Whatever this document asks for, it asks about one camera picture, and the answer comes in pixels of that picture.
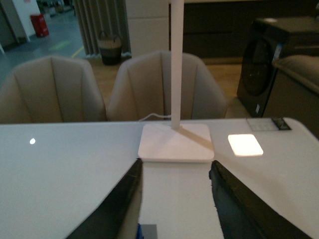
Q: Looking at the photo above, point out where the beige chair left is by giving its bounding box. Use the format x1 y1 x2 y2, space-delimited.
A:
0 55 107 124

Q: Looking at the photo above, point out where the white cabinet column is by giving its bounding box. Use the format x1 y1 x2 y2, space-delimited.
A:
125 0 169 58

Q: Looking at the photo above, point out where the dark sideboard cabinet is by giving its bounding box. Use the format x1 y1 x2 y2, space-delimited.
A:
181 0 319 71

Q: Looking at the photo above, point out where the white desk lamp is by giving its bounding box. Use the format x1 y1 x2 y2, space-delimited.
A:
138 0 214 163

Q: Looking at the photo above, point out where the black washing machine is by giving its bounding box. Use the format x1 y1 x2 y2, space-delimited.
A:
237 16 319 117

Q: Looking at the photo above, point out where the woven basket with handles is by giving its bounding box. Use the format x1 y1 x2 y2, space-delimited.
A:
98 31 122 65

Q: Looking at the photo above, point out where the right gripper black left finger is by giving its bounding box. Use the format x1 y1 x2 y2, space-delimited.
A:
68 158 143 239

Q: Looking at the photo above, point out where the red bin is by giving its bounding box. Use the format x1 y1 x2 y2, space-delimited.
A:
30 14 49 37

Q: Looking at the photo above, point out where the blue part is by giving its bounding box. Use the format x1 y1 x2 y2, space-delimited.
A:
136 224 144 239

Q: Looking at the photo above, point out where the white lamp cable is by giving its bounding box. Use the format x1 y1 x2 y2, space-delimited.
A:
136 113 171 122

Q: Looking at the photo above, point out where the grey curtain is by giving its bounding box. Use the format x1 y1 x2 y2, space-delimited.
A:
73 0 131 56

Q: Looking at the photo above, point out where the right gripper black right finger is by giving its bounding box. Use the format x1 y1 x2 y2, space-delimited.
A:
209 160 310 239

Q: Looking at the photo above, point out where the gray base block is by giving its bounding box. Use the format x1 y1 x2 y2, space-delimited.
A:
141 224 158 239

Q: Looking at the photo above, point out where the beige chair far right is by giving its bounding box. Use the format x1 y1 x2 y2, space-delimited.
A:
263 55 319 137

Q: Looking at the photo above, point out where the beige chair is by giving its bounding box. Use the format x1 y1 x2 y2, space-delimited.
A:
263 55 319 137
0 55 107 124
107 51 227 121

